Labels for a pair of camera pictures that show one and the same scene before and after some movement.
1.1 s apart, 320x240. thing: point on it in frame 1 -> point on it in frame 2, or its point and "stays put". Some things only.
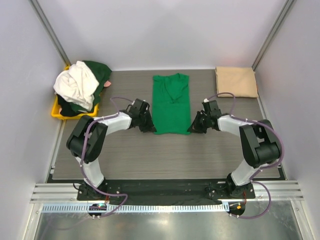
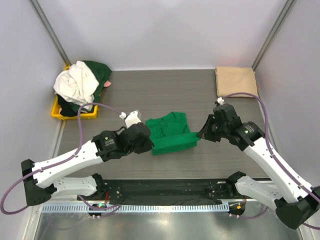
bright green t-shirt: [170, 104] -> [170, 133]
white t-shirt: [76, 84] stays put
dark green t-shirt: [69, 108] stays put
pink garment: [107, 84] stays put
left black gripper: [150, 126] -> [148, 145]
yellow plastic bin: [55, 112] stays put
